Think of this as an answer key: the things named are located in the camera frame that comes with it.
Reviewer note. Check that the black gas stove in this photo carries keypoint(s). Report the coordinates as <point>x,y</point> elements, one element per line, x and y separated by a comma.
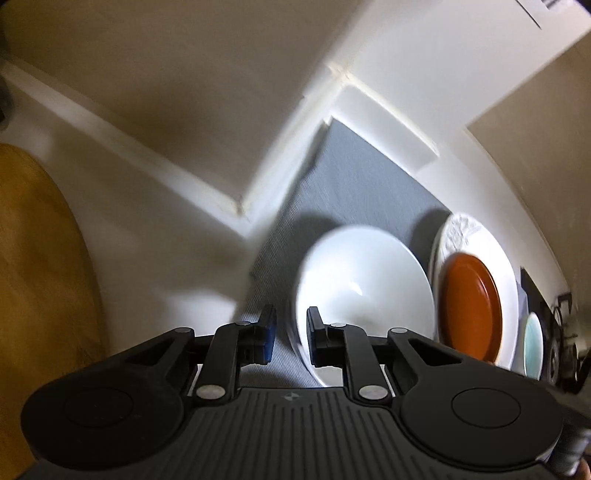
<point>564,365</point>

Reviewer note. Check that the light blue bowl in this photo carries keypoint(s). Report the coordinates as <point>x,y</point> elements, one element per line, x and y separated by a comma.
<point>533,347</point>

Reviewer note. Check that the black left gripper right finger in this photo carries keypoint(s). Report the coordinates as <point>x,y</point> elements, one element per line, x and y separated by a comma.
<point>348,348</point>

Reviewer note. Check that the round wooden board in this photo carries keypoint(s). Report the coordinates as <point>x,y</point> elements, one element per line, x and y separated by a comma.
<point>52,319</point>

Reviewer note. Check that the white ceramic bowl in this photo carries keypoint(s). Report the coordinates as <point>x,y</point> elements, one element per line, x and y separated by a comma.
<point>364,276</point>

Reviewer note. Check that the large white embossed plate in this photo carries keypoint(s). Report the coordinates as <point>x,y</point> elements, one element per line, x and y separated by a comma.
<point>462,233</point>

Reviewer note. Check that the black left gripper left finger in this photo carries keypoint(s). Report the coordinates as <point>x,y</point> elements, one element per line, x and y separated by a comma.
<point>232,347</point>

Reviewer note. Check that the grey mat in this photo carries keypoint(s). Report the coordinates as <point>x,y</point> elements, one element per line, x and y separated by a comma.
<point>347,182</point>

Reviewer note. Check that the orange plate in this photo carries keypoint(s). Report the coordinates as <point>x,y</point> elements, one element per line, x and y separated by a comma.
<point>469,308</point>

